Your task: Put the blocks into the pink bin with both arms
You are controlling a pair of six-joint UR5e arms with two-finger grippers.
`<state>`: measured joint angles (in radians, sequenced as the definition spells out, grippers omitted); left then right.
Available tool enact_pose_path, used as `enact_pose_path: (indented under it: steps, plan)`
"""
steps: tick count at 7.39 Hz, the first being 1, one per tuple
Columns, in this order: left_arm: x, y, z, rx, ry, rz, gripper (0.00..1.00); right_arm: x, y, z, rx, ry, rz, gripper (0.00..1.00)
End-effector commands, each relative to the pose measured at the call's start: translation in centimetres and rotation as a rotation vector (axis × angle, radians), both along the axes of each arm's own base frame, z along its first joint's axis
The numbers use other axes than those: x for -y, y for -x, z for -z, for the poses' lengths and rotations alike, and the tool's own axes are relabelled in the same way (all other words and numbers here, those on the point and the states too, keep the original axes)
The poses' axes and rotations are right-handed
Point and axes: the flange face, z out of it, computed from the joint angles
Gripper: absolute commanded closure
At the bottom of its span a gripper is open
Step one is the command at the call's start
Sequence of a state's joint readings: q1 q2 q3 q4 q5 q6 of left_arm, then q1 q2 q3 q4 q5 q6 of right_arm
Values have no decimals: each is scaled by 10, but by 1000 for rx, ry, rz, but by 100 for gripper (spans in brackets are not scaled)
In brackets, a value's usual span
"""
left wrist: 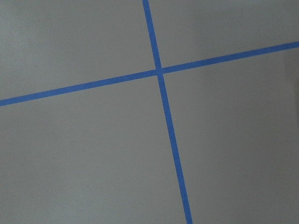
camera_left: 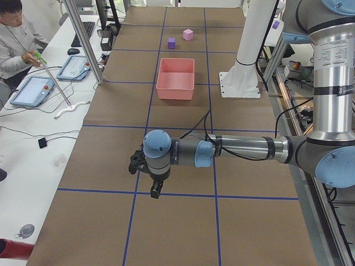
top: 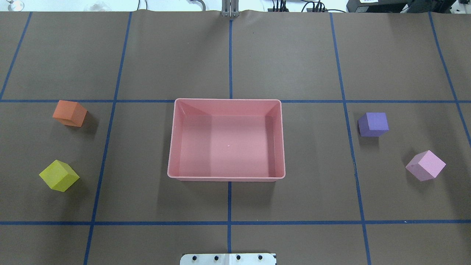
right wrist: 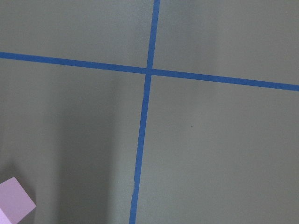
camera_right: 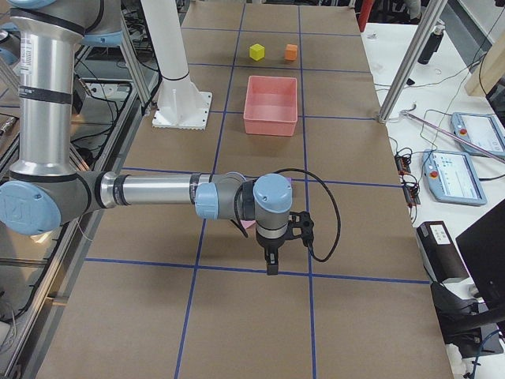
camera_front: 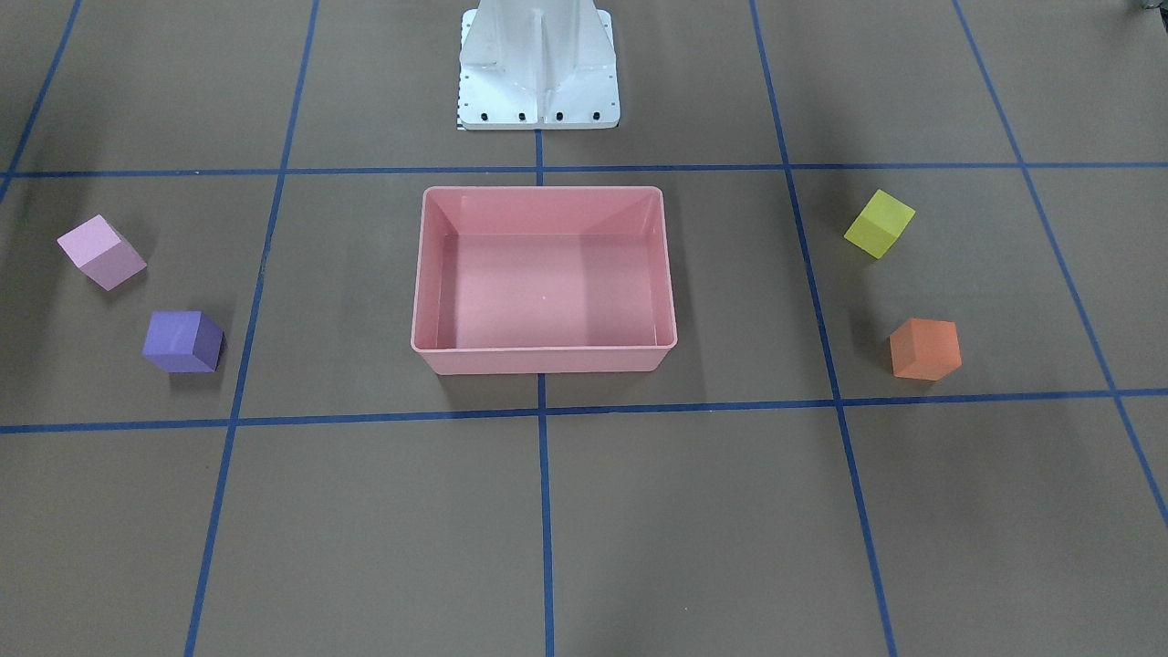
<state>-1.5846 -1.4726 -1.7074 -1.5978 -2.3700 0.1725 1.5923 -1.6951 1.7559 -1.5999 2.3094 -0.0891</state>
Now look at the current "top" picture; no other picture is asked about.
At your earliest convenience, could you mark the orange foam block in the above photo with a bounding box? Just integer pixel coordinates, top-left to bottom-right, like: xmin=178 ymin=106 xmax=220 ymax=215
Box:
xmin=52 ymin=100 xmax=88 ymax=127

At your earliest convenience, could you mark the yellow foam block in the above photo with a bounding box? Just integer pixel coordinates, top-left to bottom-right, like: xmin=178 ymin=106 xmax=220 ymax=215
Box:
xmin=39 ymin=160 xmax=80 ymax=192

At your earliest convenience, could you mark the pink plastic bin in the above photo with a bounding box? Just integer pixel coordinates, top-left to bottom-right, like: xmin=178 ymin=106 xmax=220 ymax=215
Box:
xmin=167 ymin=98 xmax=286 ymax=182

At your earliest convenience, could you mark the purple foam block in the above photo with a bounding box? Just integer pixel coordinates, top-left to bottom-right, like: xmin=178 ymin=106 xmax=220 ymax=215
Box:
xmin=358 ymin=112 xmax=390 ymax=137

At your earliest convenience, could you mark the pink foam block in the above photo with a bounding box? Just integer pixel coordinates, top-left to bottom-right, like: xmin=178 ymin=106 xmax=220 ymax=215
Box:
xmin=405 ymin=150 xmax=446 ymax=181

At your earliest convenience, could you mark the aluminium frame post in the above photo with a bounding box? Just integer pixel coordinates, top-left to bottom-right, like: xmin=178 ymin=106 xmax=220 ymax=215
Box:
xmin=221 ymin=0 xmax=240 ymax=18

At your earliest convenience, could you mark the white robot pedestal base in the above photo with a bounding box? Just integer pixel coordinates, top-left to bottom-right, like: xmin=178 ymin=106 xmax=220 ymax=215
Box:
xmin=180 ymin=253 xmax=277 ymax=265

